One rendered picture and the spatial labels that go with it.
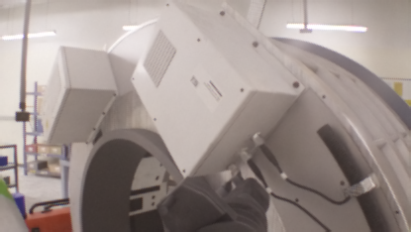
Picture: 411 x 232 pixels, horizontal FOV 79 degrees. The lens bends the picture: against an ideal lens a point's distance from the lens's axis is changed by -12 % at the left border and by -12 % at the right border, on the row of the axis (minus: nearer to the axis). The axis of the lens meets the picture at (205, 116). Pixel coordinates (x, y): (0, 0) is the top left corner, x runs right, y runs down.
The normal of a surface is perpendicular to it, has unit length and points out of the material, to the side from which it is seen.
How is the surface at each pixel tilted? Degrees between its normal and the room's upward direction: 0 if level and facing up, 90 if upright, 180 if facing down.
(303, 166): 90
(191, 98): 90
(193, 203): 98
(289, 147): 90
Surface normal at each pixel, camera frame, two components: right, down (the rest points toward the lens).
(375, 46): -0.13, 0.03
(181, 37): -0.73, 0.00
